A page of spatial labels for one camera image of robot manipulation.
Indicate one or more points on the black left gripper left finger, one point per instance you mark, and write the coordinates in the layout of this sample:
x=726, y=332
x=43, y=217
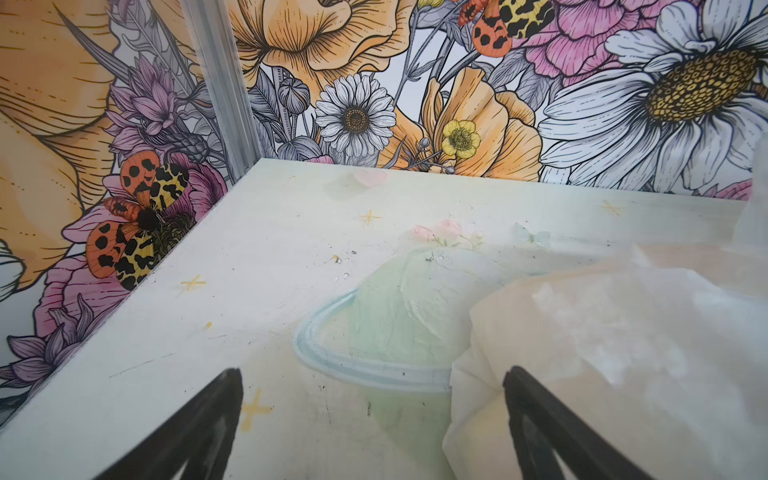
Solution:
x=195, y=442

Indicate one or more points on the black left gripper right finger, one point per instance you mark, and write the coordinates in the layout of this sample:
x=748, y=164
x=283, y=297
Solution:
x=546, y=433

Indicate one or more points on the white plastic bag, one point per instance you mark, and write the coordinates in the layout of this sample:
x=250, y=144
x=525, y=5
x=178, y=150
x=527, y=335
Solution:
x=660, y=350

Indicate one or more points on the aluminium corner post left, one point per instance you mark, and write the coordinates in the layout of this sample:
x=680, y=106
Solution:
x=212, y=35

